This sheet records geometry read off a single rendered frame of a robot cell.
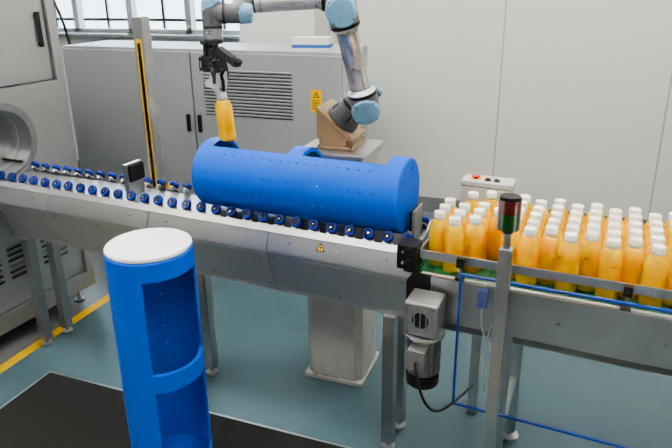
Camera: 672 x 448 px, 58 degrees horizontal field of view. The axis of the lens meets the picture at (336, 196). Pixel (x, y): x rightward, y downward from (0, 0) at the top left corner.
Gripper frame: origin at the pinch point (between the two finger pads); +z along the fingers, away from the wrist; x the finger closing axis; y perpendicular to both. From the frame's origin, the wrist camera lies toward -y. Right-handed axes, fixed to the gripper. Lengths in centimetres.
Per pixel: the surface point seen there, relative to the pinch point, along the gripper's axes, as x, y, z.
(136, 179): -3, 52, 43
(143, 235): 53, -2, 40
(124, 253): 67, -6, 40
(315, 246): 8, -43, 55
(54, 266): -10, 123, 101
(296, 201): 9, -37, 38
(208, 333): -10, 24, 119
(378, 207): 10, -70, 35
